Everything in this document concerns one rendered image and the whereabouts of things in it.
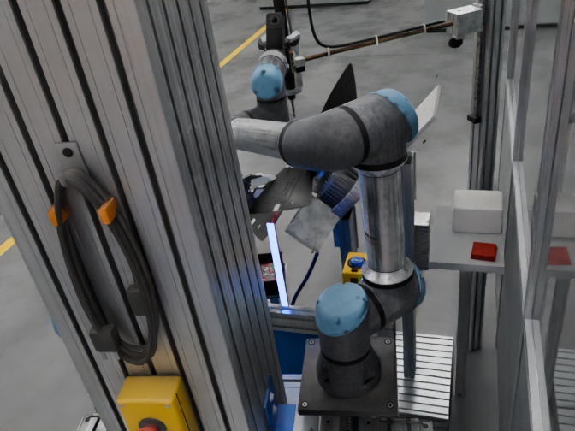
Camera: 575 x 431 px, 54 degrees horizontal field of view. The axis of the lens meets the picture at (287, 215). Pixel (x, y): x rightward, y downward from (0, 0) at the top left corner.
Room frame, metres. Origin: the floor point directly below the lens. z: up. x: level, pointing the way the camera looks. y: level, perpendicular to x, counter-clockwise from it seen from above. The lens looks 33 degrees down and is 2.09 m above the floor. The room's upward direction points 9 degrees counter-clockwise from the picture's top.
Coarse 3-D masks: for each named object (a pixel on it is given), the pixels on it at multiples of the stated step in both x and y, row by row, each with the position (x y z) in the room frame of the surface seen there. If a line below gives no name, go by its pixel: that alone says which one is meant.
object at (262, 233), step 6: (252, 216) 1.80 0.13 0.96; (258, 216) 1.78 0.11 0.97; (264, 216) 1.75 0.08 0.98; (270, 216) 1.74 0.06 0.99; (258, 222) 1.76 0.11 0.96; (264, 222) 1.74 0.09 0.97; (252, 228) 1.76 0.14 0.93; (264, 228) 1.72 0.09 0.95; (258, 234) 1.71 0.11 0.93; (264, 234) 1.70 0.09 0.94
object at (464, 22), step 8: (464, 8) 1.88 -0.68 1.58; (472, 8) 1.87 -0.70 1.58; (480, 8) 1.85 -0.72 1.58; (448, 16) 1.87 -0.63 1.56; (456, 16) 1.83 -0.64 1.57; (464, 16) 1.82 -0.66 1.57; (472, 16) 1.83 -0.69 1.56; (480, 16) 1.84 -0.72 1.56; (456, 24) 1.83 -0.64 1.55; (464, 24) 1.82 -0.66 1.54; (472, 24) 1.83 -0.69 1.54; (480, 24) 1.84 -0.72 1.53; (448, 32) 1.87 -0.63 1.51; (456, 32) 1.83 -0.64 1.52; (464, 32) 1.82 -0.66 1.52
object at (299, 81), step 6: (294, 60) 1.72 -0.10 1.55; (300, 60) 1.71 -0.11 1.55; (294, 66) 1.72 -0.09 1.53; (300, 66) 1.71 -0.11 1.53; (294, 72) 1.72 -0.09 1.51; (300, 72) 1.71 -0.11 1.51; (300, 78) 1.71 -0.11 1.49; (300, 84) 1.71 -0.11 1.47; (288, 90) 1.70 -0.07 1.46; (294, 90) 1.69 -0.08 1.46; (300, 90) 1.69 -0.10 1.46
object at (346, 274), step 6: (348, 252) 1.34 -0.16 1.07; (354, 252) 1.34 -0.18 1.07; (348, 258) 1.31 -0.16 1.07; (366, 258) 1.30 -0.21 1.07; (348, 264) 1.28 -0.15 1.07; (348, 270) 1.26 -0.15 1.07; (360, 270) 1.25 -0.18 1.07; (342, 276) 1.25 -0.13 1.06; (348, 276) 1.25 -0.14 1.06; (354, 276) 1.24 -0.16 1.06; (360, 276) 1.23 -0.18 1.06
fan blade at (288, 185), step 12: (288, 168) 1.68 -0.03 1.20; (300, 168) 1.68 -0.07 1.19; (276, 180) 1.64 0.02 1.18; (288, 180) 1.62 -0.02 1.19; (300, 180) 1.61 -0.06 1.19; (312, 180) 1.60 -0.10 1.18; (264, 192) 1.60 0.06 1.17; (276, 192) 1.57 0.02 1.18; (288, 192) 1.55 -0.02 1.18; (300, 192) 1.54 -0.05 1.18; (252, 204) 1.57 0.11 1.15; (264, 204) 1.53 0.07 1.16; (300, 204) 1.46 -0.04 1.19
